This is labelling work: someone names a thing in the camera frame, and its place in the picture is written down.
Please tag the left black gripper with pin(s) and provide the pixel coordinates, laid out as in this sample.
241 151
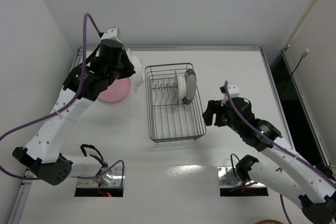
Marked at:
125 64

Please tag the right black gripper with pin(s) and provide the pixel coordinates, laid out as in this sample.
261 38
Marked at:
217 114

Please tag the pink plate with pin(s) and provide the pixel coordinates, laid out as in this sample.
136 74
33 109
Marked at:
116 92

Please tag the white plate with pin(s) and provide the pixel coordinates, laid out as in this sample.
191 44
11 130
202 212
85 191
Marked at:
138 77
180 86

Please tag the blue rimmed patterned plate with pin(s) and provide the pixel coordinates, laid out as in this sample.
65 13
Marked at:
191 86

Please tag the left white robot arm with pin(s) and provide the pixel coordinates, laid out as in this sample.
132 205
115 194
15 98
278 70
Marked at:
42 155

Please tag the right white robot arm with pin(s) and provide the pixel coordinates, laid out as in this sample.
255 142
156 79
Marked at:
293 177

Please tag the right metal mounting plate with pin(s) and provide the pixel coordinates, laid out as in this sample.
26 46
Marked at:
225 176

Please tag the metal mounting plate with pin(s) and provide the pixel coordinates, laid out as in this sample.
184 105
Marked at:
113 179
225 176

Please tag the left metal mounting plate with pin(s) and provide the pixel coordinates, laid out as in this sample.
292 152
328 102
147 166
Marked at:
113 179

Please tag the brown round object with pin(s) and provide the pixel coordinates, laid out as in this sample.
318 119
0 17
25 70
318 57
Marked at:
269 221

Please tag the wire dish rack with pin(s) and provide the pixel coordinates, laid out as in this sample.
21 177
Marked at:
170 117

